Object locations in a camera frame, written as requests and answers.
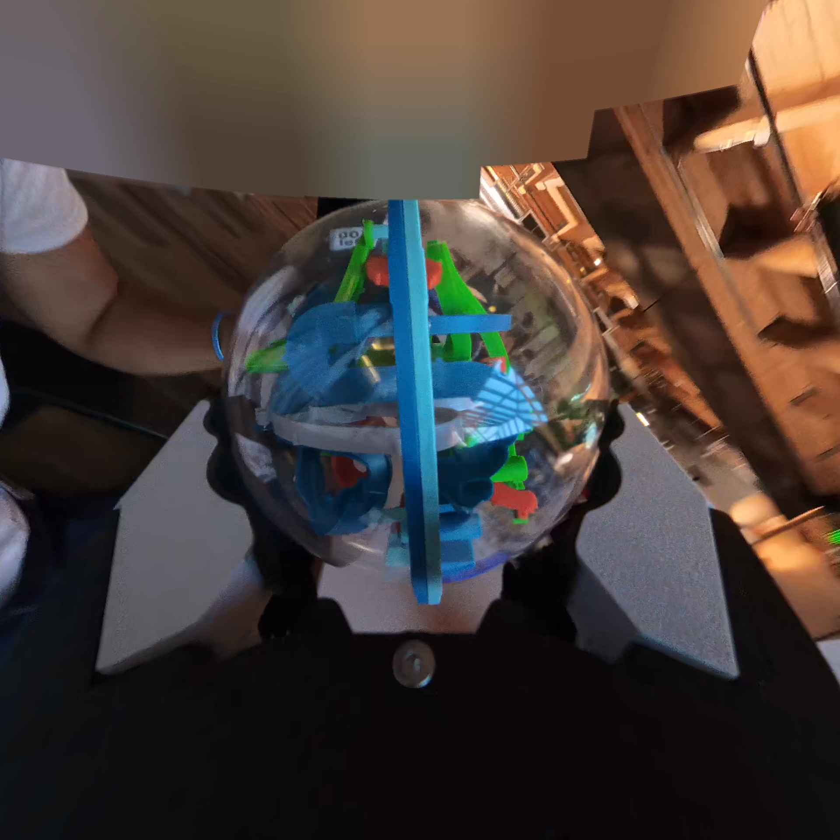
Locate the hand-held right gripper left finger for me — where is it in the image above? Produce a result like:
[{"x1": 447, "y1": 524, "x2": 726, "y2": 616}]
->
[{"x1": 96, "y1": 399, "x2": 277, "y2": 677}]

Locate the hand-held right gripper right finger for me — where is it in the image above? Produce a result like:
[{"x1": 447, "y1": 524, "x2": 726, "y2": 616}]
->
[{"x1": 564, "y1": 402, "x2": 741, "y2": 681}]

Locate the clear plastic maze ball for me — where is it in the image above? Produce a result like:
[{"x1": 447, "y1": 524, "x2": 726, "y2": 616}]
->
[{"x1": 223, "y1": 197, "x2": 613, "y2": 605}]

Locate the person's left forearm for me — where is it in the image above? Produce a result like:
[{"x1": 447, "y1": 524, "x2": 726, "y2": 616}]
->
[{"x1": 0, "y1": 226, "x2": 231, "y2": 379}]

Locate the blue wristband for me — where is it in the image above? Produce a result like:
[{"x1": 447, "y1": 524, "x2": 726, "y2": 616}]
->
[{"x1": 210, "y1": 310, "x2": 238, "y2": 363}]

